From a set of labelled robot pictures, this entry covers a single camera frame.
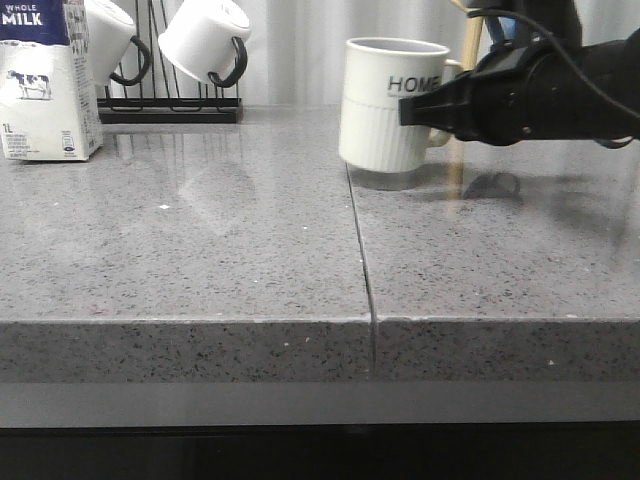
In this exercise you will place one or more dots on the blue white milk carton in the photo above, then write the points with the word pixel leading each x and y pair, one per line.
pixel 49 107

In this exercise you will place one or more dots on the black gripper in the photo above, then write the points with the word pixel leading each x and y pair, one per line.
pixel 508 98

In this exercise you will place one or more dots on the black wire mug rack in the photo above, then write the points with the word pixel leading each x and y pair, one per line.
pixel 165 95

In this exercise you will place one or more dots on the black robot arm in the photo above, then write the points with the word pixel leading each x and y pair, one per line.
pixel 609 71

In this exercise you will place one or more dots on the blue enamel mug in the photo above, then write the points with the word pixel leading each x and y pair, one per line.
pixel 502 30

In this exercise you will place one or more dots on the cream HOME mug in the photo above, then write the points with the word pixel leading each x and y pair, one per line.
pixel 379 72

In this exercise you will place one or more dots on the white mug left on rack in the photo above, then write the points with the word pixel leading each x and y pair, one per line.
pixel 111 32

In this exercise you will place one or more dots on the wooden mug tree stand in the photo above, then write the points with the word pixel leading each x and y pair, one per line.
pixel 471 42

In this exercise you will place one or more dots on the white mug on rack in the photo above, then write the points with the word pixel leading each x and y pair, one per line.
pixel 206 40
pixel 111 32

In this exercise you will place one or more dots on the white mug right on rack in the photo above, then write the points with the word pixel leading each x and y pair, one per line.
pixel 206 40

